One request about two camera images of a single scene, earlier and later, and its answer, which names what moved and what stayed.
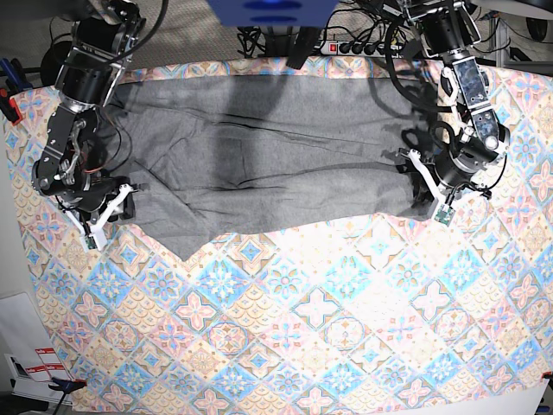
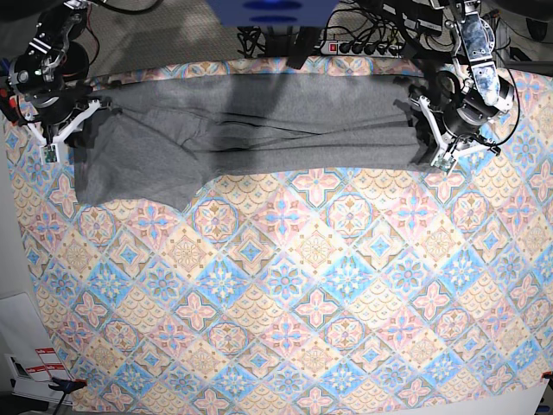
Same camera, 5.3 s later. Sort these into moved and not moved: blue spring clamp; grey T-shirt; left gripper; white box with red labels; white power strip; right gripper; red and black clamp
Moved: right gripper; grey T-shirt; left gripper
Not moved: white power strip; red and black clamp; blue spring clamp; white box with red labels
